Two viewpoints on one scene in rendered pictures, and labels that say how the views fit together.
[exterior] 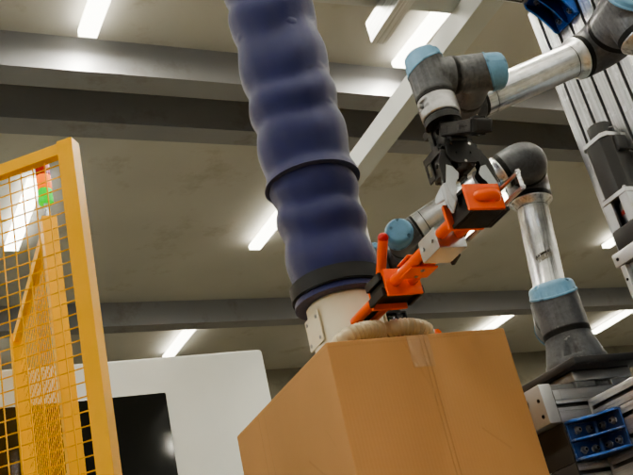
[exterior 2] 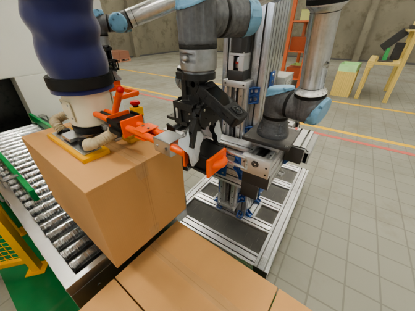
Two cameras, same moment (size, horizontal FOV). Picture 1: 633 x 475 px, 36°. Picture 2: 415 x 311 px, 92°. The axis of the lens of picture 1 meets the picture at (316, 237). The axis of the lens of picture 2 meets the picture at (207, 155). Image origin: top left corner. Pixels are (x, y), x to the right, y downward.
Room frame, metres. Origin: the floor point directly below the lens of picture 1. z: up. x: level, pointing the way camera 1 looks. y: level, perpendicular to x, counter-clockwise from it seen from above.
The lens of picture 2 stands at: (1.17, -0.10, 1.48)
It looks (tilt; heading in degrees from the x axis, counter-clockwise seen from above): 32 degrees down; 334
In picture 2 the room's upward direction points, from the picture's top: straight up
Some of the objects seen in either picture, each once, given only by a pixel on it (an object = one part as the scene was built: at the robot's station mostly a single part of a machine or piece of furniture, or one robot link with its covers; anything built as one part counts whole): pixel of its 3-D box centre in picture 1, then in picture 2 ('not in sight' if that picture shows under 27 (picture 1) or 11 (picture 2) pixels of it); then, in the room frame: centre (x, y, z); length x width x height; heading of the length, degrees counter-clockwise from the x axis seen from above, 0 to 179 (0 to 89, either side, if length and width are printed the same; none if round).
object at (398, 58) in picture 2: not in sight; (375, 53); (4.32, -6.20, 0.94); 1.44 x 1.28 x 1.88; 120
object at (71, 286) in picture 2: not in sight; (138, 232); (1.94, -0.07, 0.58); 0.70 x 0.03 x 0.06; 117
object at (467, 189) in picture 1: (473, 207); (204, 157); (1.56, -0.28, 1.20); 0.08 x 0.07 x 0.05; 26
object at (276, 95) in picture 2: not in sight; (280, 100); (1.84, -0.79, 1.20); 0.13 x 0.12 x 0.14; 14
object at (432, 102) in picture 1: (437, 110); (197, 61); (1.58, -0.28, 1.42); 0.08 x 0.08 x 0.05
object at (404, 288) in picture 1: (394, 289); (126, 123); (1.88, -0.13, 1.20); 0.10 x 0.08 x 0.06; 116
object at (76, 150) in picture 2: not in sight; (75, 139); (2.06, 0.06, 1.10); 0.34 x 0.10 x 0.05; 26
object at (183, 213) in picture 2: not in sight; (142, 244); (1.93, -0.08, 0.48); 0.70 x 0.03 x 0.15; 117
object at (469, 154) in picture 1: (448, 148); (196, 99); (1.59, -0.28, 1.34); 0.09 x 0.08 x 0.12; 27
